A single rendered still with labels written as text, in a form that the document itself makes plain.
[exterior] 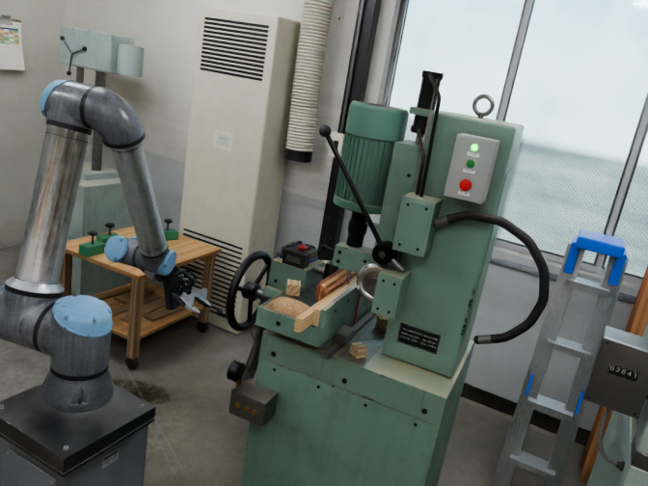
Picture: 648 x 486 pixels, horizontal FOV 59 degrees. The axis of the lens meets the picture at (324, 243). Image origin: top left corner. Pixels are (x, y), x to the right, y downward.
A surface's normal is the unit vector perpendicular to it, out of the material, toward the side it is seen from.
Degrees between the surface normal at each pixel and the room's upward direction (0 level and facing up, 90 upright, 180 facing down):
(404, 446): 90
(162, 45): 90
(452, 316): 90
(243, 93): 90
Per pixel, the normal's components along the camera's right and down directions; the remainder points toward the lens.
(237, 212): -0.47, 0.18
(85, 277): 0.85, 0.28
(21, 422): 0.18, -0.94
